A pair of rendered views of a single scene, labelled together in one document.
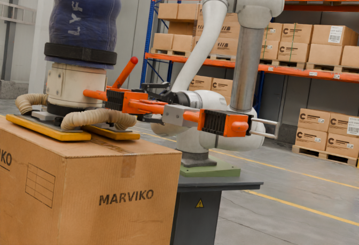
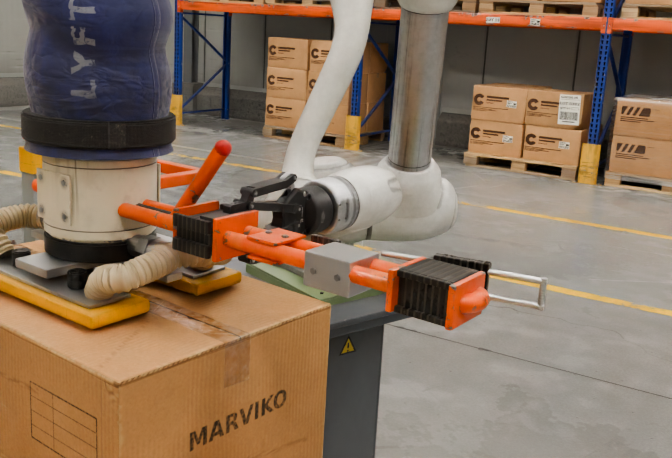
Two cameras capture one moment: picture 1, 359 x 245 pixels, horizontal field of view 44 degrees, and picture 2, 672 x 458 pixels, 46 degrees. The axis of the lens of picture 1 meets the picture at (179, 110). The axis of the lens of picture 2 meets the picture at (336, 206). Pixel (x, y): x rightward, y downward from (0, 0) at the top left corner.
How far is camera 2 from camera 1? 0.28 m
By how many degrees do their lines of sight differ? 11
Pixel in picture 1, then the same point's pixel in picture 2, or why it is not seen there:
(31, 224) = not seen: outside the picture
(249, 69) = (424, 92)
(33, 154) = (39, 367)
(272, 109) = not seen: hidden behind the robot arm
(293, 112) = (459, 90)
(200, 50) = (334, 77)
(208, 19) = (344, 9)
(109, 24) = (154, 63)
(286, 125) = (449, 115)
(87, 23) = (110, 69)
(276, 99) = not seen: hidden behind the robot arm
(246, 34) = (414, 26)
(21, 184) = (21, 421)
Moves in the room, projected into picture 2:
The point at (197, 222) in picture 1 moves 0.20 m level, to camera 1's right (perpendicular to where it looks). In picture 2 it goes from (346, 379) to (426, 380)
